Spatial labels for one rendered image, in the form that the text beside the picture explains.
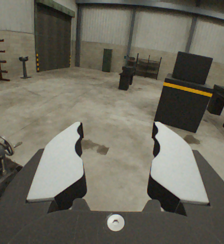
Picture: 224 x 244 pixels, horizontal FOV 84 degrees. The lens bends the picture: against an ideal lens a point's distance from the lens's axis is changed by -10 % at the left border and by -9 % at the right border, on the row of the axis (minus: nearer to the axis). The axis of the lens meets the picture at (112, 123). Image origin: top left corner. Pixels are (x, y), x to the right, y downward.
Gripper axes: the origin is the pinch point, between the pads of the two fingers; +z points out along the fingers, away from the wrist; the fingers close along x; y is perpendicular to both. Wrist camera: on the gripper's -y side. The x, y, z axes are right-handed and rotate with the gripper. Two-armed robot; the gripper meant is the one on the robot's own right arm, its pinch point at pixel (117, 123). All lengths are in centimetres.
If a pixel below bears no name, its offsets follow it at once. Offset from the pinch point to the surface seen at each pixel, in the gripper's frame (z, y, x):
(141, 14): 1319, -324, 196
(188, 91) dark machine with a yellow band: 320, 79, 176
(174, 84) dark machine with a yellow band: 334, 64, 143
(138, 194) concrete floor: 104, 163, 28
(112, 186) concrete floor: 113, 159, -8
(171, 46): 1254, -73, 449
